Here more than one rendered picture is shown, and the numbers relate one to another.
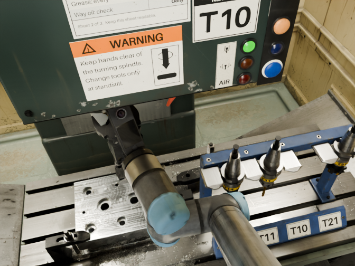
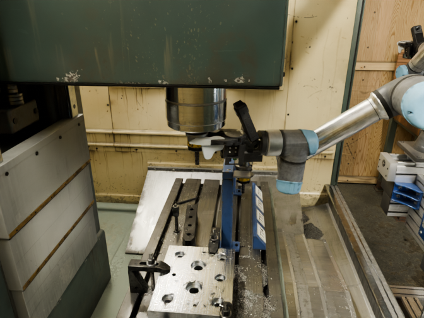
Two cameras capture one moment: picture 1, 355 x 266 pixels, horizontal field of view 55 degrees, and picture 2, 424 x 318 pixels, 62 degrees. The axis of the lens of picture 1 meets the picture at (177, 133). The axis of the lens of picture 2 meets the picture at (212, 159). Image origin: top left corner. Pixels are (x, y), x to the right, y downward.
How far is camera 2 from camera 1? 109 cm
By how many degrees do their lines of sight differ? 63
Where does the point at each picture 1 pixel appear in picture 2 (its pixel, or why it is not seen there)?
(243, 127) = (113, 241)
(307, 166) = (209, 192)
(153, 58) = not seen: hidden behind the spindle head
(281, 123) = (145, 205)
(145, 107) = (83, 240)
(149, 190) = (294, 132)
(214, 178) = (245, 173)
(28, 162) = not seen: outside the picture
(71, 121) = (36, 305)
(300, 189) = not seen: hidden behind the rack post
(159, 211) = (310, 134)
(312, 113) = (155, 185)
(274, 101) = (103, 215)
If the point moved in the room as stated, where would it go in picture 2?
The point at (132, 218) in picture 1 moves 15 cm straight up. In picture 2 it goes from (221, 269) to (221, 229)
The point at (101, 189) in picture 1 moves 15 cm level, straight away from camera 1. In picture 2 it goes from (173, 287) to (121, 291)
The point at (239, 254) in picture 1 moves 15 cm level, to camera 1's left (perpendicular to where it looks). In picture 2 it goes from (345, 117) to (348, 132)
